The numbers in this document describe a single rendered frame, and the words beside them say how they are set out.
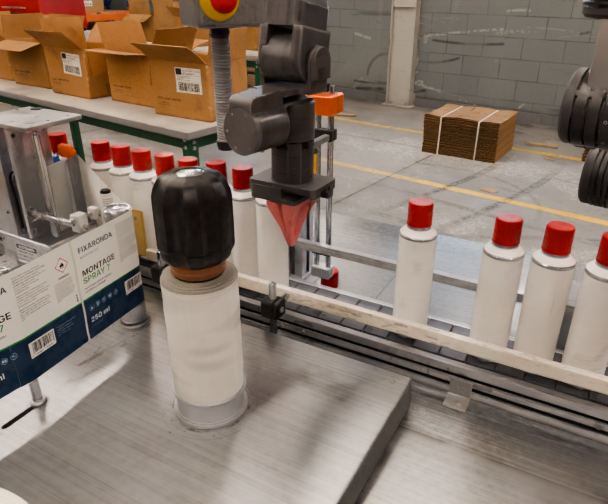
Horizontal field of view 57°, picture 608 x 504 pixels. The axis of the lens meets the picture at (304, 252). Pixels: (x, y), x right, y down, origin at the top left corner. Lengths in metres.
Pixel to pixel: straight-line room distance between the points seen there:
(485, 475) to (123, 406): 0.44
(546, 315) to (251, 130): 0.43
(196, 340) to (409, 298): 0.32
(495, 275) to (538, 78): 5.56
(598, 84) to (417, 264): 0.52
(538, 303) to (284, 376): 0.34
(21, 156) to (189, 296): 0.54
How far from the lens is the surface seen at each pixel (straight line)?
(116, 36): 3.17
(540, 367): 0.79
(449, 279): 0.84
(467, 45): 6.49
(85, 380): 0.80
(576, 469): 0.78
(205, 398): 0.66
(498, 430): 0.80
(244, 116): 0.67
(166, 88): 2.68
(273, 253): 0.89
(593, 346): 0.78
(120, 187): 1.06
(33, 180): 1.07
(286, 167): 0.74
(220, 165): 0.91
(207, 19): 0.88
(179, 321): 0.61
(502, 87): 6.39
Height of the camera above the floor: 1.35
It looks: 26 degrees down
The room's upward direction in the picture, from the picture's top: straight up
